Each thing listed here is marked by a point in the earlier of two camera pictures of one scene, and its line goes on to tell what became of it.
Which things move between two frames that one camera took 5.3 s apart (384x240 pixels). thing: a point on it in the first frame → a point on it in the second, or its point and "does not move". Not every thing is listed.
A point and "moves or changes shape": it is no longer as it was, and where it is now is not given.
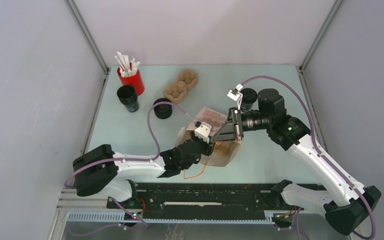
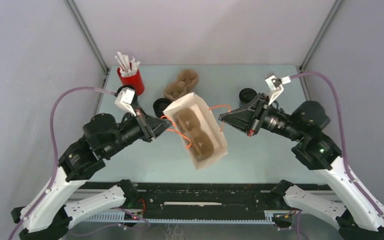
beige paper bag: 222,152 moves or changes shape
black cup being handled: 249,95 does not move
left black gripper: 208,147 → 152,126
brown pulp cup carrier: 176,92 does not move
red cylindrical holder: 135,81 does not move
